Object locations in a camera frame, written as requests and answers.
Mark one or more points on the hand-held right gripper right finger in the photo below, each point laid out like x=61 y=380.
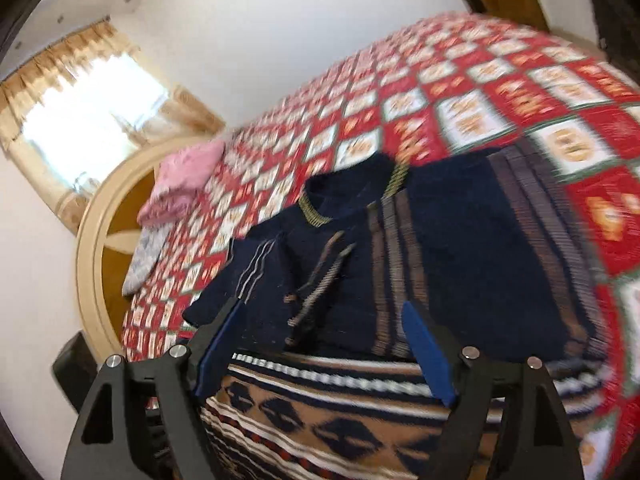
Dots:
x=425 y=345

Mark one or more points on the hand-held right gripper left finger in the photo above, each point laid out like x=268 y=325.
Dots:
x=220 y=350

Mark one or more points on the small navy sweater gold collar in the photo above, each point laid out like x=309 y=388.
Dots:
x=280 y=280

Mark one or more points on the navy brown patterned knit sweater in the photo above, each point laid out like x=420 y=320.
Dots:
x=475 y=240

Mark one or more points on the grey floral pillow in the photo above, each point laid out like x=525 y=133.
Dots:
x=145 y=260

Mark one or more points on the black box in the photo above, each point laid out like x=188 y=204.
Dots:
x=75 y=370

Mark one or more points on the cream wooden headboard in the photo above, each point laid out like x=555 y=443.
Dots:
x=92 y=240

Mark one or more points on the pink folded blanket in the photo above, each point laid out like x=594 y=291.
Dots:
x=180 y=180

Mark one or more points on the red checked bear-print bedspread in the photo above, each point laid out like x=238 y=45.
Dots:
x=450 y=110

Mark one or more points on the bright window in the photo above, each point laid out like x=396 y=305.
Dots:
x=95 y=100

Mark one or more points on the beige patterned curtain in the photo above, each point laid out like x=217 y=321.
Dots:
x=65 y=55

